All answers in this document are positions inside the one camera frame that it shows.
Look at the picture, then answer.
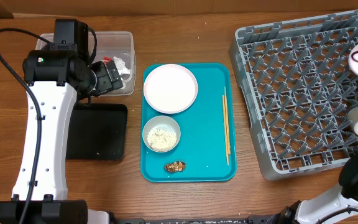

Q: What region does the white napkin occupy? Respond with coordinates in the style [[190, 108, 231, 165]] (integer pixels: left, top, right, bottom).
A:
[[113, 57, 131, 80]]

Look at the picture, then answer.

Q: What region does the grey bowl with rice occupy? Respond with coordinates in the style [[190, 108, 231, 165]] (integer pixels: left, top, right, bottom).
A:
[[142, 115, 181, 153]]

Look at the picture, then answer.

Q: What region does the clear plastic bin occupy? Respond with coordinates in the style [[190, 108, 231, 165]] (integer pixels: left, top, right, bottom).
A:
[[35, 30, 136, 96]]

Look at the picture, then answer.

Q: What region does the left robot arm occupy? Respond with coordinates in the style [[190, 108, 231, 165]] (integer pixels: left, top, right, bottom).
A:
[[0, 19, 123, 223]]

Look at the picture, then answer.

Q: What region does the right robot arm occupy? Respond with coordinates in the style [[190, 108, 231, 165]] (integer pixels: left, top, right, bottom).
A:
[[265, 50, 358, 223]]

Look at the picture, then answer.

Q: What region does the black tray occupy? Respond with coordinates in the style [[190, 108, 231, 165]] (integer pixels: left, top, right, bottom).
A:
[[66, 103, 128, 161]]

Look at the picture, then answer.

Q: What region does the grey dishwasher rack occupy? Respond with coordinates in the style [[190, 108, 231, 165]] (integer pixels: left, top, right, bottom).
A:
[[229, 10, 358, 180]]

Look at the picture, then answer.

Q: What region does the teal serving tray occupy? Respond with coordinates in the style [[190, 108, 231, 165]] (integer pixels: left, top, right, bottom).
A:
[[140, 63, 237, 182]]

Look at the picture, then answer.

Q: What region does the white round plate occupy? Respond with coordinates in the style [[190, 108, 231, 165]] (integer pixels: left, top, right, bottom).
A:
[[143, 64, 198, 114]]

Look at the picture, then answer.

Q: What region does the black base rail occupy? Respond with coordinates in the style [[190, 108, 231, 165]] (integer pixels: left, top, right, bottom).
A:
[[110, 215, 270, 224]]

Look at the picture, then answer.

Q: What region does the red snack wrapper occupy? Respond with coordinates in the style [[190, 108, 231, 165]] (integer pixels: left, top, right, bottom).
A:
[[102, 57, 112, 63]]

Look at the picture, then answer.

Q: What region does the brown food scrap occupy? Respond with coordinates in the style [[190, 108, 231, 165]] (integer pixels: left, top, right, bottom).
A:
[[164, 161, 186, 173]]

